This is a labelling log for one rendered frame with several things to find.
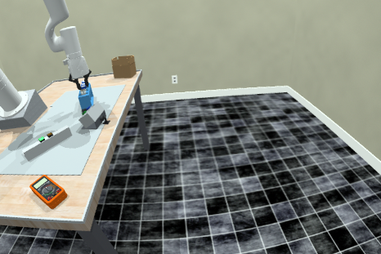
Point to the small open brown cardboard box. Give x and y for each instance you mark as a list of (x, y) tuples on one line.
[(122, 68)]

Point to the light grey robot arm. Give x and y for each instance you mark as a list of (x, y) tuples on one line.
[(13, 101)]

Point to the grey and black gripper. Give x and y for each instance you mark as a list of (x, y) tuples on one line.
[(78, 68)]

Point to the orange digital multimeter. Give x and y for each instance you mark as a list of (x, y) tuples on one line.
[(48, 191)]

